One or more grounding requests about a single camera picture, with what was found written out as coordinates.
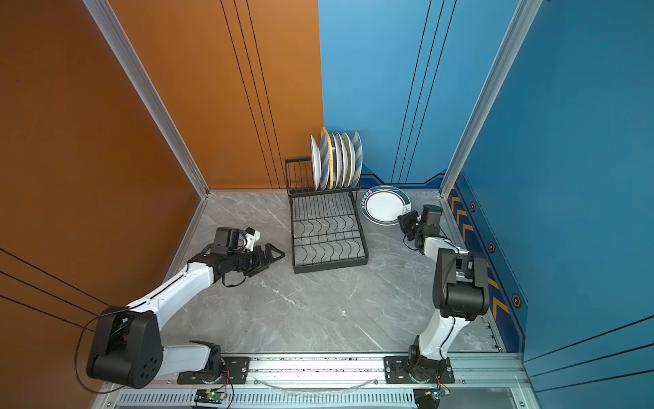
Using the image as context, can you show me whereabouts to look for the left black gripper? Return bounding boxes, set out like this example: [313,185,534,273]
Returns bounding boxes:
[229,243,285,277]

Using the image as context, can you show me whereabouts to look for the white plate green red rim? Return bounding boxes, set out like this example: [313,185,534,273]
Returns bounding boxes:
[360,185,411,226]

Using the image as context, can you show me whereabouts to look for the black wire dish rack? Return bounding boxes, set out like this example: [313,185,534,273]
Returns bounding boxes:
[284,157,369,274]

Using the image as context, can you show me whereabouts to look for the cream plate floral drawing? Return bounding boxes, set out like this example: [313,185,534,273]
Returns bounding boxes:
[342,133,356,187]

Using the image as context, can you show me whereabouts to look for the white plate red characters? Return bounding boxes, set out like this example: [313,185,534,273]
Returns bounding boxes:
[331,133,343,189]

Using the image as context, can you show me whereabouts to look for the white plate orange sunburst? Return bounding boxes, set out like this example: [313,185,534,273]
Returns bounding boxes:
[310,136,322,191]

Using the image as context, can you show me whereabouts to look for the blue white striped plate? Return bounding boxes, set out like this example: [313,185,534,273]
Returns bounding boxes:
[352,131,363,186]

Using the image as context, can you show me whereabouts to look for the yellow woven bamboo tray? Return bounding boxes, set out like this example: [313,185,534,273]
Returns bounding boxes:
[320,127,334,190]

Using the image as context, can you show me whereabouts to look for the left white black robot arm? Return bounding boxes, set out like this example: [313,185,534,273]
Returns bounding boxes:
[85,227,285,389]

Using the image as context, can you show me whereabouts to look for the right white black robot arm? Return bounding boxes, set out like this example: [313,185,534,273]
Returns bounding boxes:
[398,204,490,383]

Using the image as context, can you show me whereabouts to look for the left green circuit board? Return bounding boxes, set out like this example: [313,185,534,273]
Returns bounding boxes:
[192,389,228,408]

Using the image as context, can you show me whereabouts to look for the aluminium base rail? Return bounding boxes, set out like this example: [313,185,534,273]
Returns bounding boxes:
[94,352,539,408]

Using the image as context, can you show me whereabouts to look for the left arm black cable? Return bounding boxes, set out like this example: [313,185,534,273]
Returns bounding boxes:
[73,314,129,395]

